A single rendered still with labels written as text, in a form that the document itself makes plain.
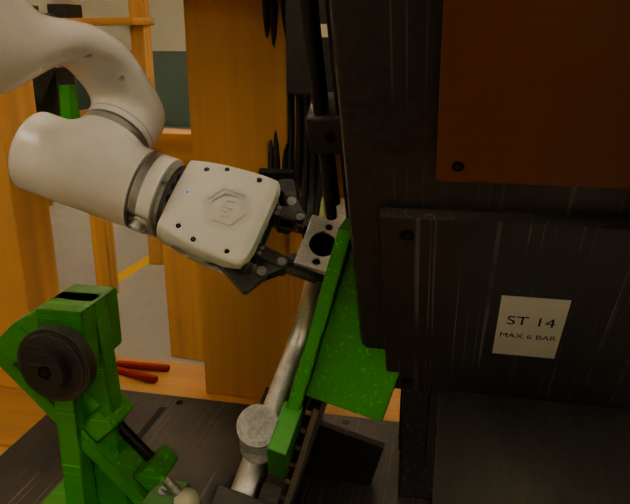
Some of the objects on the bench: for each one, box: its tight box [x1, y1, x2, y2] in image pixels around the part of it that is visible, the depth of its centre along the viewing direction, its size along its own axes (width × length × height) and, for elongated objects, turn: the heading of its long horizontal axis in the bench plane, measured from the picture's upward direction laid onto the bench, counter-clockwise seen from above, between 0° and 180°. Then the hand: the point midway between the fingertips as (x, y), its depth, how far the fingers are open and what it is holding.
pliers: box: [116, 360, 170, 383], centre depth 110 cm, size 16×5×1 cm, turn 73°
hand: (315, 251), depth 65 cm, fingers closed on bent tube, 3 cm apart
